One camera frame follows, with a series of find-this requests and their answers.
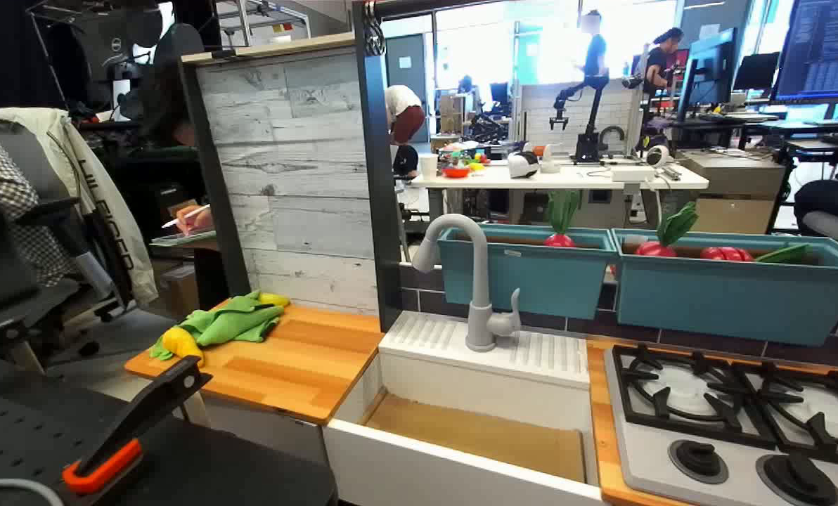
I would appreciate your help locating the grey curved kitchen faucet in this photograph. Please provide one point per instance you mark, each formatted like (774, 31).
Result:
(479, 281)

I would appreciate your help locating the red bowl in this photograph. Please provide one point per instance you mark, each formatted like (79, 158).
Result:
(457, 173)

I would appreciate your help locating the teal planter box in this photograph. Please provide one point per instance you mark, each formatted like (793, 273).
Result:
(719, 295)
(532, 270)

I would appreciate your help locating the white toy kitchen sink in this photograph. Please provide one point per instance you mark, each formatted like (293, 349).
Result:
(493, 360)

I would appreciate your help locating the white and red round object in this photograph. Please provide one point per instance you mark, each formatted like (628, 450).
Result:
(405, 115)

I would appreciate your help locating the red toy radish with leaves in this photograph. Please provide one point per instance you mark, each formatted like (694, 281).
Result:
(560, 239)
(654, 248)

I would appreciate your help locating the yellow green toy vegetable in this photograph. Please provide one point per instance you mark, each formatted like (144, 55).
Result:
(275, 301)

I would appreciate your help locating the grey wood plank panel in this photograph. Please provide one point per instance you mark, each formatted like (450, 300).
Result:
(287, 169)

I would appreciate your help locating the white table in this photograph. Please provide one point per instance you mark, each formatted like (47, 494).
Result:
(568, 179)

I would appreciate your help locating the wooden countertop board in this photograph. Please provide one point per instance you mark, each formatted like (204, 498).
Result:
(287, 366)

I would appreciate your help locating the green cloth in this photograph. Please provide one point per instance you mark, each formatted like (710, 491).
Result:
(231, 323)

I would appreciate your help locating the tablet with teal case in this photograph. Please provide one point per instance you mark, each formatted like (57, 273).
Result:
(185, 239)

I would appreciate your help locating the white stylus pen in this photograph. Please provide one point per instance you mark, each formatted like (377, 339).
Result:
(173, 222)

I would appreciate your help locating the yellow orange toy vegetable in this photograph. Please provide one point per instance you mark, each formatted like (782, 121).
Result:
(182, 340)

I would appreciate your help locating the person in blue shirt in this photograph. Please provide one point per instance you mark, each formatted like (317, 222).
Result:
(595, 56)

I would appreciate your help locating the white stove with black grates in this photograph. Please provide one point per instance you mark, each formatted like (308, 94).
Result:
(654, 450)

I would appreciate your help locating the red toy vegetable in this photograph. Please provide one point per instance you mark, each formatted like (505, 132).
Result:
(727, 253)

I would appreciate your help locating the person with dark hair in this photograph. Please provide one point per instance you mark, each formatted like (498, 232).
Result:
(661, 61)

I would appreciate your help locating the black clamp with orange tip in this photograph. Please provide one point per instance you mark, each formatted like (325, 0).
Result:
(148, 409)

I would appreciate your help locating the beige jacket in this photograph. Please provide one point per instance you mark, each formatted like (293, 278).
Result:
(99, 207)

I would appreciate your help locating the beige cabinet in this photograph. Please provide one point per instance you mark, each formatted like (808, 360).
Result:
(737, 186)

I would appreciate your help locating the black office chair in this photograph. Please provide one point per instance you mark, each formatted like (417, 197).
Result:
(13, 281)

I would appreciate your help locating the seated person in dark trousers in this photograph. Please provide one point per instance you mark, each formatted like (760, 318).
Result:
(831, 200)

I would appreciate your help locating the large computer monitor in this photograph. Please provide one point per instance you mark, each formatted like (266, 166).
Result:
(827, 47)

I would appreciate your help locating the black vertical post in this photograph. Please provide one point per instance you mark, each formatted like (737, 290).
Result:
(377, 186)

